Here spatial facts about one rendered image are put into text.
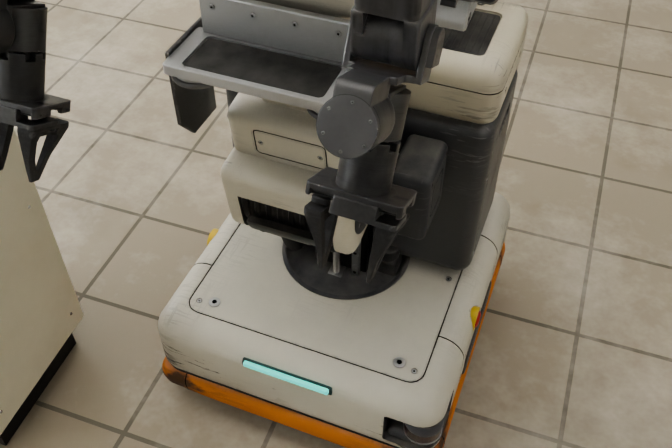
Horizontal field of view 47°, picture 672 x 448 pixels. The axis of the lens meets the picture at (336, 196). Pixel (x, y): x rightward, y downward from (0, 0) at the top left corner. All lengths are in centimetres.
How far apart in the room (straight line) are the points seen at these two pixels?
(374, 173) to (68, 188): 170
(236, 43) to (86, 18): 210
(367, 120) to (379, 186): 11
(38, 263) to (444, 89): 90
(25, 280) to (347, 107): 111
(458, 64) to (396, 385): 60
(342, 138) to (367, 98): 4
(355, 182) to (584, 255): 146
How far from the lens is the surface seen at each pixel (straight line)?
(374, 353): 153
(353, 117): 67
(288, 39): 103
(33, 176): 98
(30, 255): 166
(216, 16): 107
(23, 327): 172
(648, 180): 245
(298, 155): 119
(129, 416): 184
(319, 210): 77
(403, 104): 74
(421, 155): 132
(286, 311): 159
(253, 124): 118
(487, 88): 132
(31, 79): 94
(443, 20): 97
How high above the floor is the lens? 154
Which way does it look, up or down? 44 degrees down
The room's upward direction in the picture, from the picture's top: straight up
